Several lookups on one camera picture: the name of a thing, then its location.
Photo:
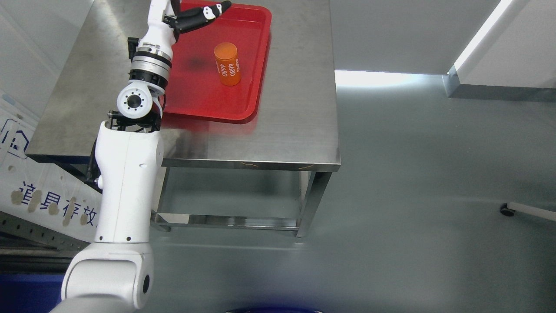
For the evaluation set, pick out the orange cylindrical capacitor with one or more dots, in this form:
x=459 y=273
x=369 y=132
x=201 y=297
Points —
x=227 y=62

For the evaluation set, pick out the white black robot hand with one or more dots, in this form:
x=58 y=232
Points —
x=166 y=23

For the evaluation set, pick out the white printed sign board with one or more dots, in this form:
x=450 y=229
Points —
x=41 y=193

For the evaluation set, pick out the stainless steel table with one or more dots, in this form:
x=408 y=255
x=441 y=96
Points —
x=281 y=116

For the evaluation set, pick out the white bar with caster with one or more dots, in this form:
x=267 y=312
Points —
x=510 y=209

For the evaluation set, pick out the metal shelf rack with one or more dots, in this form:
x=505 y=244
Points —
x=29 y=248

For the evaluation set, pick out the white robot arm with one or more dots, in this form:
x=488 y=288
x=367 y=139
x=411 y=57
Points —
x=114 y=274

